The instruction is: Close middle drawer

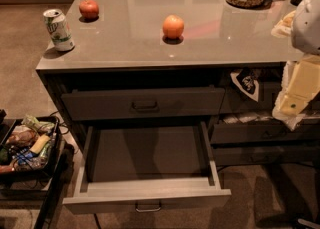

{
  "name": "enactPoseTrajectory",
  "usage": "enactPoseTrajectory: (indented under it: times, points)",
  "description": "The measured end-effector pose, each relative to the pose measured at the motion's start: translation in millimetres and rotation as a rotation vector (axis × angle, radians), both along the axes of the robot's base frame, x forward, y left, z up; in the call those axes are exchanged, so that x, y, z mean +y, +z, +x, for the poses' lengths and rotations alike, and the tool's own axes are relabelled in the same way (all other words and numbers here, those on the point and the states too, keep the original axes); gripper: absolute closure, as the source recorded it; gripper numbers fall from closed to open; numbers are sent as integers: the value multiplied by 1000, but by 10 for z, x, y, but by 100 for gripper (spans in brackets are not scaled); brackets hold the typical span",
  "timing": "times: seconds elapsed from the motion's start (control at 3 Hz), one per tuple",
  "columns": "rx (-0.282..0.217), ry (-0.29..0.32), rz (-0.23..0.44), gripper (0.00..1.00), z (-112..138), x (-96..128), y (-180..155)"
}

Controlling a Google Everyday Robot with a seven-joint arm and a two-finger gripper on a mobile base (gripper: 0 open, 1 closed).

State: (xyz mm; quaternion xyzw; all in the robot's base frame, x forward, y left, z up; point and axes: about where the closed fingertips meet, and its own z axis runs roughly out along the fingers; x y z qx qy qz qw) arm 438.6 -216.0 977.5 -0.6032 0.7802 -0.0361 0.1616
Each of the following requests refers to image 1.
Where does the grey drawer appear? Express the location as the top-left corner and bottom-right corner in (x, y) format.
(211, 120), (320, 144)
(213, 145), (320, 166)
(220, 82), (281, 113)
(63, 122), (231, 214)
(61, 86), (225, 121)

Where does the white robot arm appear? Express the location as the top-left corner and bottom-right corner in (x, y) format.
(271, 0), (320, 131)

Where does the grey counter cabinet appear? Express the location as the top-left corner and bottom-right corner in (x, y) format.
(35, 0), (320, 174)

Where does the orange fruit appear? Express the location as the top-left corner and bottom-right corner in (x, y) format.
(162, 15), (184, 39)

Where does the black white snack bag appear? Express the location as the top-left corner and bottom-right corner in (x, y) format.
(230, 68), (259, 102)

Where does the red apple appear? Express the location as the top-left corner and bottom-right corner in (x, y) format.
(79, 0), (99, 19)

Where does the green white soda can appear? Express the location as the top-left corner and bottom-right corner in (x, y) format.
(43, 9), (75, 52)

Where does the black tray of snacks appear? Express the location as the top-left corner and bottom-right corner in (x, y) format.
(0, 115), (60, 181)

